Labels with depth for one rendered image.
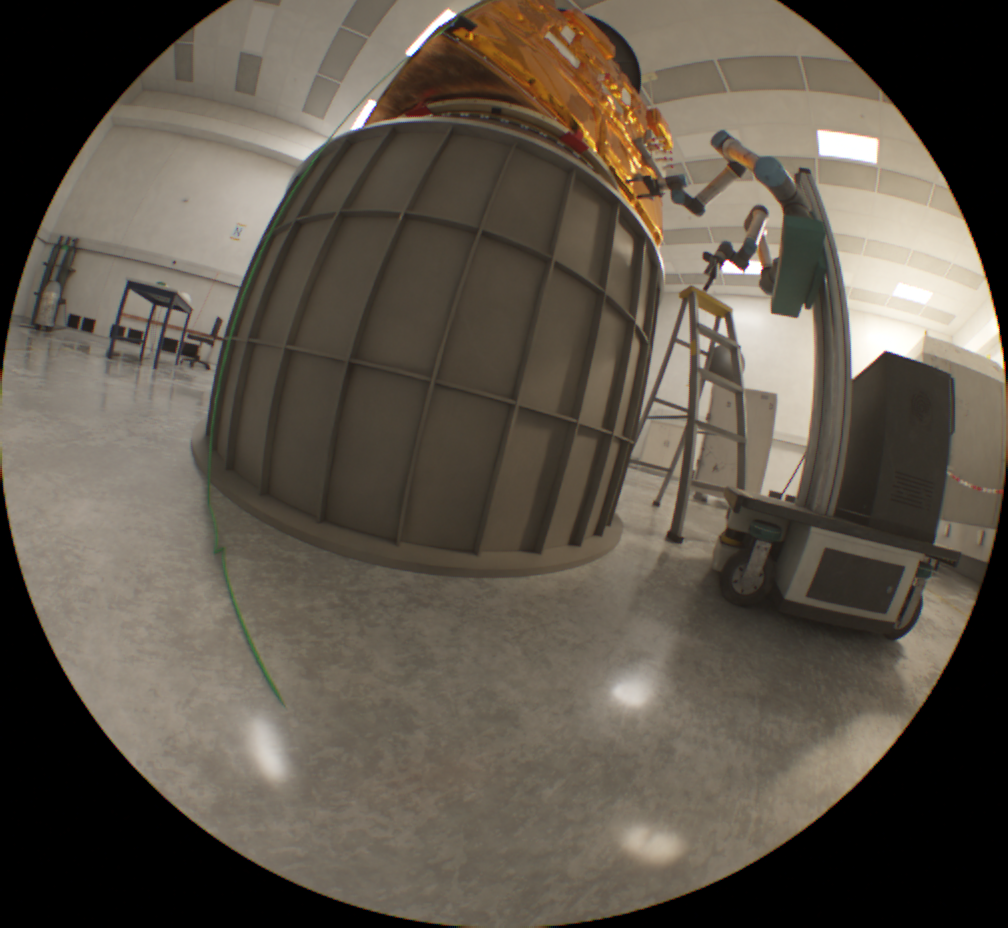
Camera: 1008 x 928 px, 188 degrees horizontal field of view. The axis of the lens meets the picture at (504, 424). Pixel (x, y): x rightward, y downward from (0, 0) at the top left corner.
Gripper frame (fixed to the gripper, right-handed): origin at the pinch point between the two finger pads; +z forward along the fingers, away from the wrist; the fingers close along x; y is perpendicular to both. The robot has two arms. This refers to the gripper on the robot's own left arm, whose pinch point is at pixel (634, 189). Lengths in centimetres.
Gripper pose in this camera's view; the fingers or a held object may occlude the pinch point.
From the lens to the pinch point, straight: 193.0
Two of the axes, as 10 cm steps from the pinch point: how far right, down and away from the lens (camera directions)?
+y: 2.5, -9.7, -0.1
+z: -6.7, -1.8, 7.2
